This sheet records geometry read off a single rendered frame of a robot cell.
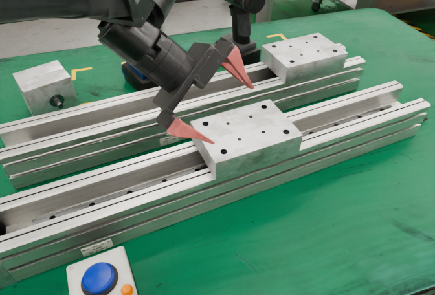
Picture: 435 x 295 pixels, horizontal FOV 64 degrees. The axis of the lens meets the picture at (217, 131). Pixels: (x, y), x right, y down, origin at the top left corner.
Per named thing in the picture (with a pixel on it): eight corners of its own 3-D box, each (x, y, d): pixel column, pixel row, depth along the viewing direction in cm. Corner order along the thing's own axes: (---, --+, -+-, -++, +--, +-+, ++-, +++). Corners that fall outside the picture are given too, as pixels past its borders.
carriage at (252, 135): (215, 191, 57) (215, 163, 53) (191, 148, 65) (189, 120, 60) (297, 162, 62) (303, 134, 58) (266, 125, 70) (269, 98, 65)
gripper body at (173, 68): (222, 53, 44) (177, 13, 40) (175, 119, 44) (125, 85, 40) (203, 50, 49) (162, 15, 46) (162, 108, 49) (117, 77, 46)
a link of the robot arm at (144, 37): (84, 41, 41) (101, 24, 37) (111, 1, 44) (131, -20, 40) (133, 76, 44) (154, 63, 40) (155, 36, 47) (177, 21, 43)
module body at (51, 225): (17, 283, 52) (-7, 253, 46) (17, 229, 59) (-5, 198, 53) (415, 135, 76) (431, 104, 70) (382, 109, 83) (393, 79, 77)
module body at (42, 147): (16, 190, 65) (-3, 158, 59) (15, 155, 72) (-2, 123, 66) (356, 90, 89) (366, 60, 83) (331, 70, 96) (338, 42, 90)
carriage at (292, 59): (283, 94, 78) (287, 67, 73) (259, 70, 85) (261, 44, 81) (340, 77, 83) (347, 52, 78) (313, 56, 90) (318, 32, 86)
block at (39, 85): (41, 132, 77) (25, 98, 70) (27, 107, 84) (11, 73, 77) (85, 115, 81) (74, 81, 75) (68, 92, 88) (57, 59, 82)
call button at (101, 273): (87, 303, 44) (83, 295, 43) (83, 275, 47) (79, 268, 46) (119, 290, 46) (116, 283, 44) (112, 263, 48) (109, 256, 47)
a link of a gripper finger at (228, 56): (272, 78, 48) (224, 33, 43) (243, 121, 47) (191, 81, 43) (248, 72, 54) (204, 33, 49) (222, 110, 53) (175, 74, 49)
